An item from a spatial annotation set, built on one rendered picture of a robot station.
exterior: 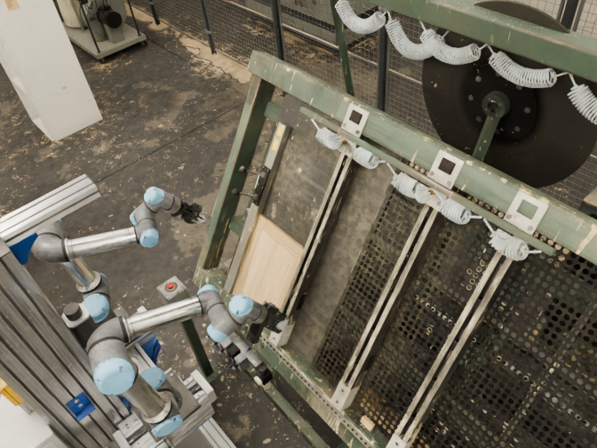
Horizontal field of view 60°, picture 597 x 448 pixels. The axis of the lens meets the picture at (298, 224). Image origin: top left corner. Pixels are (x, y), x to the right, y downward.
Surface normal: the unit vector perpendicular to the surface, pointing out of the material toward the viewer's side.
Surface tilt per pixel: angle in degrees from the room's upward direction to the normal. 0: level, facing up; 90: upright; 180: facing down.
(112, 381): 82
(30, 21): 90
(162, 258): 0
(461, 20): 90
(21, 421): 0
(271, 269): 58
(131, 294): 0
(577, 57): 90
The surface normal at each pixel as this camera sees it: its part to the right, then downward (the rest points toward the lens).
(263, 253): -0.69, 0.07
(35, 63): 0.66, 0.49
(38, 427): -0.09, -0.70
